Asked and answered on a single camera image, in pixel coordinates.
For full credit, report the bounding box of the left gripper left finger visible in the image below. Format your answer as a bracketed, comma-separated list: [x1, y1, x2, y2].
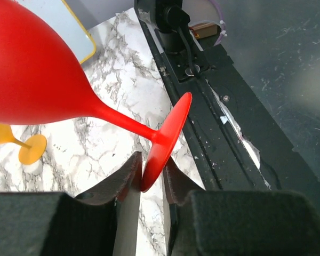
[0, 151, 142, 255]

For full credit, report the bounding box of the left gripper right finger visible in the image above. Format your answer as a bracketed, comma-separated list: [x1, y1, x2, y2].
[163, 159, 320, 255]

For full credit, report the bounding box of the yellow wine glass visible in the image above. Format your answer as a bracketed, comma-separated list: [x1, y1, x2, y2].
[0, 123, 47, 165]

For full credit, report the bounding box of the red wine glass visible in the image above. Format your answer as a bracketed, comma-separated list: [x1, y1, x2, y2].
[0, 1, 192, 192]

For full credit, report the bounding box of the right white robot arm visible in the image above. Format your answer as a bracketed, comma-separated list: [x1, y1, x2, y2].
[155, 1, 193, 54]

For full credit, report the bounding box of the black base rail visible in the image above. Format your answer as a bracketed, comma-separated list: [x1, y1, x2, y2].
[134, 1, 320, 207]

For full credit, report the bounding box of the whiteboard with yellow frame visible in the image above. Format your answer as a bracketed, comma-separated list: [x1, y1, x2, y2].
[16, 0, 96, 63]

